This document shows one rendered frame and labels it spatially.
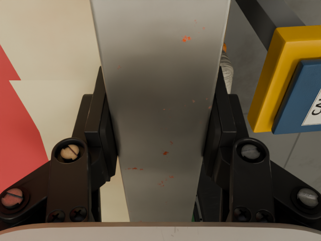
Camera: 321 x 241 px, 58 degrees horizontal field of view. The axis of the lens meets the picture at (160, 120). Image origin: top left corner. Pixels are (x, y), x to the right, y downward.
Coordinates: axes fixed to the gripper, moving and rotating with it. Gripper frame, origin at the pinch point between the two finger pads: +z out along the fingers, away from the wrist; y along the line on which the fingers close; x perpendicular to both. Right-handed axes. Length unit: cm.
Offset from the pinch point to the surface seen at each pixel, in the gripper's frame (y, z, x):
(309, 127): 17.1, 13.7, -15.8
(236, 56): 38, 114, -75
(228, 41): 32, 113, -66
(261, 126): 12.2, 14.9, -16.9
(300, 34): 13.1, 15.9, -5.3
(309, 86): 14.7, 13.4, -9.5
